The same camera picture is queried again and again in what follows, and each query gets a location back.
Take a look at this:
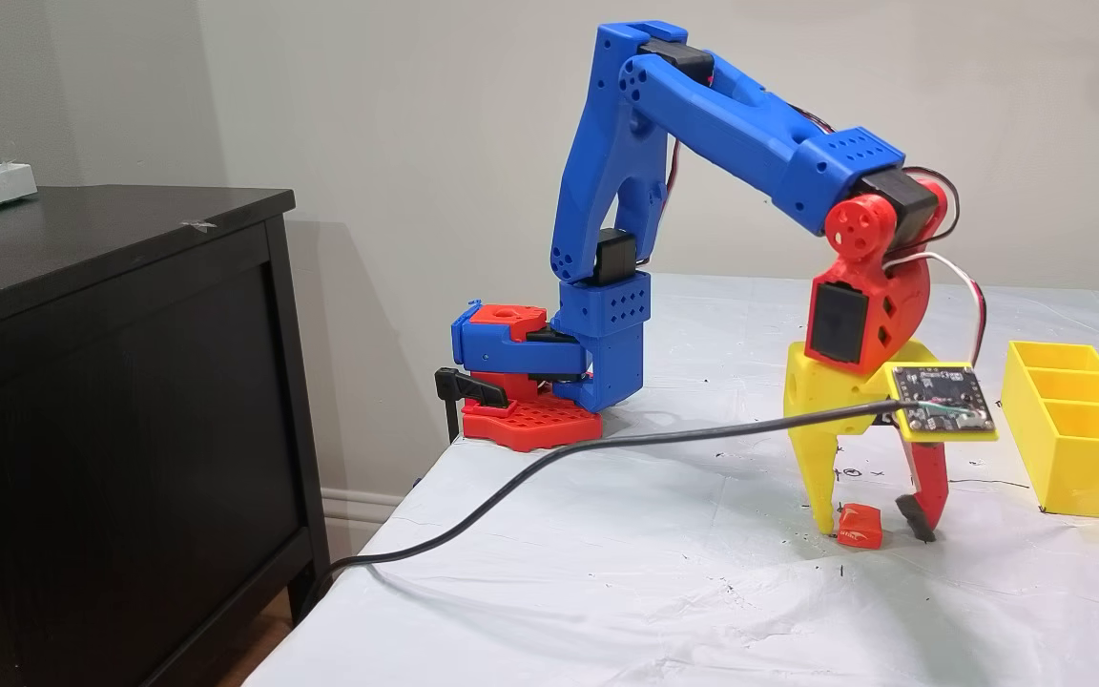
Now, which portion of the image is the orange Starburst candy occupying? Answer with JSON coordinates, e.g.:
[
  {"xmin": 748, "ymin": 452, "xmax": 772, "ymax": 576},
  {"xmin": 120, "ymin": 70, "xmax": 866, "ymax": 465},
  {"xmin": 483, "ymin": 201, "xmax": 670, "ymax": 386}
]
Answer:
[{"xmin": 836, "ymin": 504, "xmax": 884, "ymax": 551}]

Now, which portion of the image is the yellow three-compartment box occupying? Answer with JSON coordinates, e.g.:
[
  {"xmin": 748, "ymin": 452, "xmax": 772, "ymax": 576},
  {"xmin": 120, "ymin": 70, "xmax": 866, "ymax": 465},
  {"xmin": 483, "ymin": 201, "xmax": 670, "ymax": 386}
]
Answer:
[{"xmin": 1001, "ymin": 340, "xmax": 1099, "ymax": 522}]

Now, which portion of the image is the white table cover sheet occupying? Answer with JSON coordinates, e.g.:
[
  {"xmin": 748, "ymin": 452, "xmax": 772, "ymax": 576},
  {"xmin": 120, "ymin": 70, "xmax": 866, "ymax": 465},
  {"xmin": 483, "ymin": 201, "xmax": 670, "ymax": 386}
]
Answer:
[{"xmin": 244, "ymin": 272, "xmax": 1099, "ymax": 687}]

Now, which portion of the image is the black table clamp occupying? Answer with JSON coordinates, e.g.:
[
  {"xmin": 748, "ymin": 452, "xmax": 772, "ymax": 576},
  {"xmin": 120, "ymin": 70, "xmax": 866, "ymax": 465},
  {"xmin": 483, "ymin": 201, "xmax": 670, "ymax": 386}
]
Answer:
[{"xmin": 433, "ymin": 367, "xmax": 510, "ymax": 445}]

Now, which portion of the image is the white baseboard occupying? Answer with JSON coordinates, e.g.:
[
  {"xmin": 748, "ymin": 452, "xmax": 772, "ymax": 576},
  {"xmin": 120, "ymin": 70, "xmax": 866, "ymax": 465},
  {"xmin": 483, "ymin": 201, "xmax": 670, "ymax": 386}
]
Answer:
[{"xmin": 319, "ymin": 487, "xmax": 393, "ymax": 547}]

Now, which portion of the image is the black wooden dresser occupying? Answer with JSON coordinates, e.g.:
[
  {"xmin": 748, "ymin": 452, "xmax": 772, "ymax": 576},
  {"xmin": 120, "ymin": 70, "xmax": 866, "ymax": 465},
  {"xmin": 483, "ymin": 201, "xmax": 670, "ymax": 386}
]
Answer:
[{"xmin": 0, "ymin": 184, "xmax": 333, "ymax": 687}]

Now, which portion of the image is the camera board on yellow mount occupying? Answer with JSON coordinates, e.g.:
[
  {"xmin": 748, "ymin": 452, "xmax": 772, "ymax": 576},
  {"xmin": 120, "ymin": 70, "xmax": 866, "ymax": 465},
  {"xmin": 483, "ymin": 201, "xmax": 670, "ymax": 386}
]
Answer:
[{"xmin": 886, "ymin": 361, "xmax": 999, "ymax": 444}]

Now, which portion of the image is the black camera cable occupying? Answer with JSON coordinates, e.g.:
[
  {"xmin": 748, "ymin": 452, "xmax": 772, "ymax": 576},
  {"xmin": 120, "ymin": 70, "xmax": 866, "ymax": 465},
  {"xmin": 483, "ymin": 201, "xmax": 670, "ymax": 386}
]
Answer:
[{"xmin": 316, "ymin": 399, "xmax": 913, "ymax": 588}]

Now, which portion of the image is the white red servo wire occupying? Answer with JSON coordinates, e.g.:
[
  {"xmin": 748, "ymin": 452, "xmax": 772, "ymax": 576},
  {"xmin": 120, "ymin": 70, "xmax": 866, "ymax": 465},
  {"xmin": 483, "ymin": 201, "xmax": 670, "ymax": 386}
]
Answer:
[{"xmin": 883, "ymin": 250, "xmax": 989, "ymax": 371}]

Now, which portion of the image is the black red looped servo wire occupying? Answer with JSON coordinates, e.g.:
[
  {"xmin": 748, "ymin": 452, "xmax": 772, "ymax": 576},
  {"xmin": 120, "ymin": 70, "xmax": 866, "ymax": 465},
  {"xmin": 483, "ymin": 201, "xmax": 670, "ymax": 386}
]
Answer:
[{"xmin": 902, "ymin": 167, "xmax": 963, "ymax": 244}]

